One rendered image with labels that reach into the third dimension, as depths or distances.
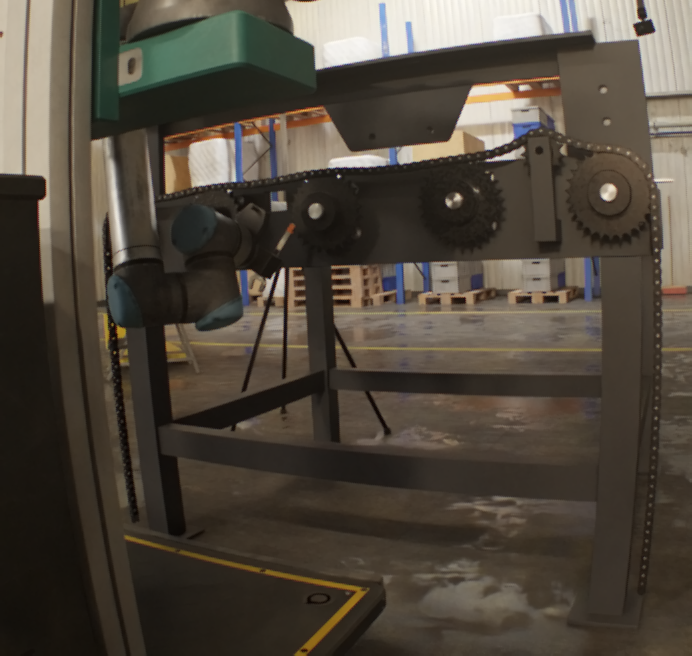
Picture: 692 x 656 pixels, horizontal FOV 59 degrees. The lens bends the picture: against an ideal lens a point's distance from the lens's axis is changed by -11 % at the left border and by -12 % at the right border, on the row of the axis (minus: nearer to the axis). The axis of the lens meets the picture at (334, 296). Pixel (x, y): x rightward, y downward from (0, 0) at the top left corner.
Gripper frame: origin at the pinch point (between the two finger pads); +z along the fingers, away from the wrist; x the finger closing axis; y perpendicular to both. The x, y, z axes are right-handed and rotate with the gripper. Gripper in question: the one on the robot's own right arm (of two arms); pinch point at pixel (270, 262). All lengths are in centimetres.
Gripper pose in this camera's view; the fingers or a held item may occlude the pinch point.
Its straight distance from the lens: 150.2
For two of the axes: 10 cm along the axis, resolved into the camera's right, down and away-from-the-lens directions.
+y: -5.3, 8.5, 0.7
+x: 7.7, 5.1, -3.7
